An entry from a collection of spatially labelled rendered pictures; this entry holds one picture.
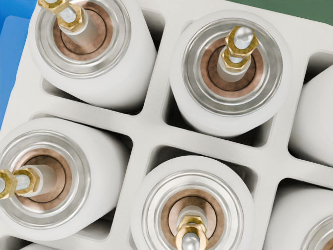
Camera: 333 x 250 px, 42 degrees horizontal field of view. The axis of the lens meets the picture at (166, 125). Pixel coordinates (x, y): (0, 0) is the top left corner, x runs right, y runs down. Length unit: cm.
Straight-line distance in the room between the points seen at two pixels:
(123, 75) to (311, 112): 15
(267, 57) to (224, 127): 6
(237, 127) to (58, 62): 15
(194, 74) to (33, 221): 16
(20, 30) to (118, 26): 32
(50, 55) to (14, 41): 30
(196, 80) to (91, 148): 10
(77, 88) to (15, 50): 30
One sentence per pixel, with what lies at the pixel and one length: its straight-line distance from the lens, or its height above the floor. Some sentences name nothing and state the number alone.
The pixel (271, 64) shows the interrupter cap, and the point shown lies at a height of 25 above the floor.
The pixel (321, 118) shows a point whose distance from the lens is 35.
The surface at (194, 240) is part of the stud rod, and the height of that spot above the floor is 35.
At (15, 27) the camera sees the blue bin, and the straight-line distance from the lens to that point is 65.
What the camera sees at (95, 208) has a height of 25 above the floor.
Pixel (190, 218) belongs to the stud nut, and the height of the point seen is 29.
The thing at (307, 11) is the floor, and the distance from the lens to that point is 63.
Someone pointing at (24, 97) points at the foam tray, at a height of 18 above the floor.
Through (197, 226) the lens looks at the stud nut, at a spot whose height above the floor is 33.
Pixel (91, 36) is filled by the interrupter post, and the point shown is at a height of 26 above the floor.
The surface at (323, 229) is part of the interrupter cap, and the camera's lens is 34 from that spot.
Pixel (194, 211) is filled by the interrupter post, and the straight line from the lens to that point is 30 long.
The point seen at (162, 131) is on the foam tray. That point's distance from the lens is 40.
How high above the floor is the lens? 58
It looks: 84 degrees down
